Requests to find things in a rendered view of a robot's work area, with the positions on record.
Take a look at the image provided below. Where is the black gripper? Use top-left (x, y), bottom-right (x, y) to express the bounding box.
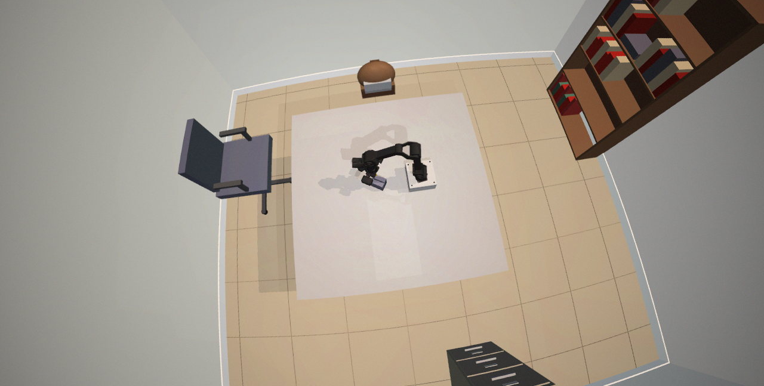
top-left (361, 159), bottom-right (383, 186)

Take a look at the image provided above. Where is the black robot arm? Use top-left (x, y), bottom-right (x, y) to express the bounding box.
top-left (352, 141), bottom-right (427, 183)

